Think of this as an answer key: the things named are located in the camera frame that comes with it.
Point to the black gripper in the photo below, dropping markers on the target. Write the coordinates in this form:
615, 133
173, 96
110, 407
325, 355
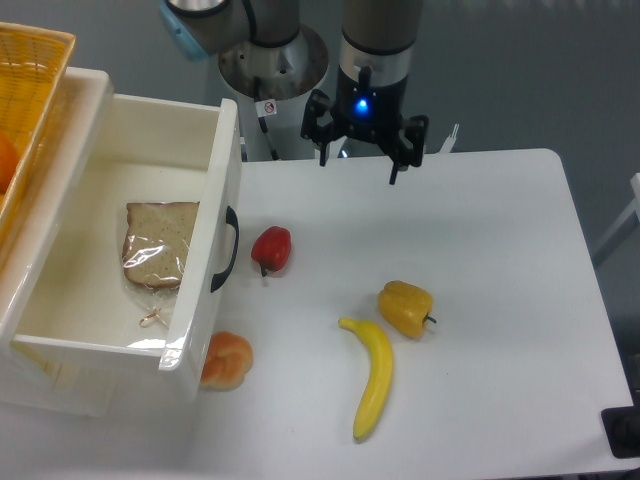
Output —
372, 115

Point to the white top drawer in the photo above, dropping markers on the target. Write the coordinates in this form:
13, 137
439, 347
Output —
72, 324

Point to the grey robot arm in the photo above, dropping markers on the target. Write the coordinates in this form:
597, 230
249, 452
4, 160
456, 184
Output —
377, 37

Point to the white drawer cabinet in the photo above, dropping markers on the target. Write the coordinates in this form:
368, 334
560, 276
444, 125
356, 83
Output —
36, 371

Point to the red bell pepper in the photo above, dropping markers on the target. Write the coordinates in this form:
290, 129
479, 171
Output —
272, 249

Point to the yellow bell pepper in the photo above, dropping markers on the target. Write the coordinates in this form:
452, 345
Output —
405, 307

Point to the yellow banana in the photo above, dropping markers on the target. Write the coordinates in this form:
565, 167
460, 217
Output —
376, 392

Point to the bagged bread slice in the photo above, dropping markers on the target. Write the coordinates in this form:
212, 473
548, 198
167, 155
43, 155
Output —
155, 247

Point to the orange bread roll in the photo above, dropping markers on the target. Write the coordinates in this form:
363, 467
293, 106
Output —
229, 358

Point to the yellow wicker basket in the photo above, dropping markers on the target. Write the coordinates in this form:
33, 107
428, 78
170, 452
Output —
33, 62

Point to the orange fruit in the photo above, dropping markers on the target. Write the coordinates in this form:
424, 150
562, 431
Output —
9, 159

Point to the black device at edge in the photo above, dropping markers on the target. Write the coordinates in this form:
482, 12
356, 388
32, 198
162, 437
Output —
622, 431

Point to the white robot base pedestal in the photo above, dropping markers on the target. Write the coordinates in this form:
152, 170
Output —
271, 87

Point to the white frame at right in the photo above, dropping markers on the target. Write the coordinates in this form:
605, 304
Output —
620, 228

